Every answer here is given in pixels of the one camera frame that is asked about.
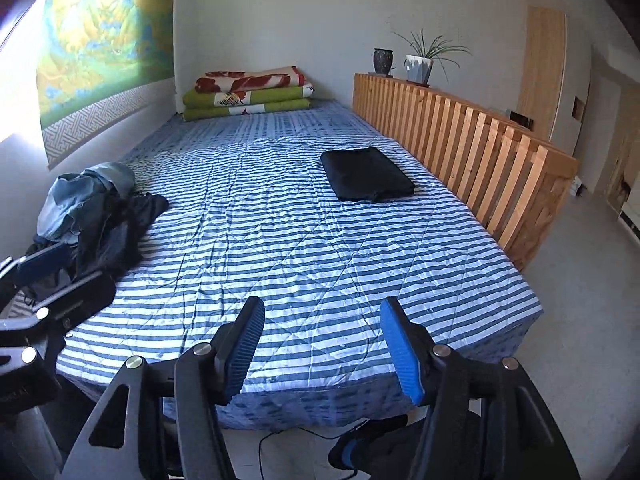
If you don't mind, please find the dark navy garment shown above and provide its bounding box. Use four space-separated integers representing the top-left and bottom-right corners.
320 148 416 202

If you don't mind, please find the pile of blue dark clothes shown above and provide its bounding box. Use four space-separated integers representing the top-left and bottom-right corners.
25 162 169 304

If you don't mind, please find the black blue shoe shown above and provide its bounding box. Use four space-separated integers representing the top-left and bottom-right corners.
326 412 482 476

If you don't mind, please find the blue white striped bed quilt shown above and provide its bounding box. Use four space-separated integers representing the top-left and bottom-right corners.
58 102 542 430

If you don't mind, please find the green folded blanket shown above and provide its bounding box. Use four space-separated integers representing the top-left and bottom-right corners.
182 84 314 122

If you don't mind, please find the red white folded blanket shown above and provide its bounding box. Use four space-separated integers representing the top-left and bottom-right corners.
194 66 306 93

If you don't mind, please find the white pot with green plant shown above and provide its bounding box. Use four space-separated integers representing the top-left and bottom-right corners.
393 28 472 87

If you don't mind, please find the dark ceramic vase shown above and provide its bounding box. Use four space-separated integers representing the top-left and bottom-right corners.
372 48 394 77

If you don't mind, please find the light wooden door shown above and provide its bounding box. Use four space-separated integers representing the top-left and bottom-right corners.
518 6 567 141

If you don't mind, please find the black cable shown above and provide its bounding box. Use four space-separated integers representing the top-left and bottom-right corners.
256 415 371 480

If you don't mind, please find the wooden slatted bed rail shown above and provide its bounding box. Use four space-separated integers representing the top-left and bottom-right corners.
352 74 578 270

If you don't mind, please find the colourful wall map hanging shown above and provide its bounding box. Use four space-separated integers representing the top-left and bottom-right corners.
37 0 175 167

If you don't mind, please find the small black box on rail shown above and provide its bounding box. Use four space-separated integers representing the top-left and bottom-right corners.
506 110 534 131

